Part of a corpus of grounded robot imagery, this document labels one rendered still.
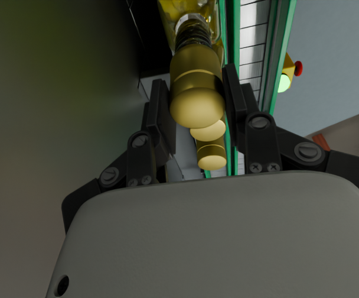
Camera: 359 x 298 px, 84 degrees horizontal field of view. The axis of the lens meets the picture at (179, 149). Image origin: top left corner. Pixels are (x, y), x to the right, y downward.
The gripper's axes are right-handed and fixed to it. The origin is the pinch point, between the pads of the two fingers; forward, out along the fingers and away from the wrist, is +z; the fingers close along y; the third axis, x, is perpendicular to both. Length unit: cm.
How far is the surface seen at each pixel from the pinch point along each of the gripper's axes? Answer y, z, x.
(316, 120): 50, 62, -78
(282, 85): 18.8, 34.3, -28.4
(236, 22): 5.8, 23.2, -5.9
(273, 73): 12.7, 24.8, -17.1
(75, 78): -11.8, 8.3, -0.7
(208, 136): 0.1, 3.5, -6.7
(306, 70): 38, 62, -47
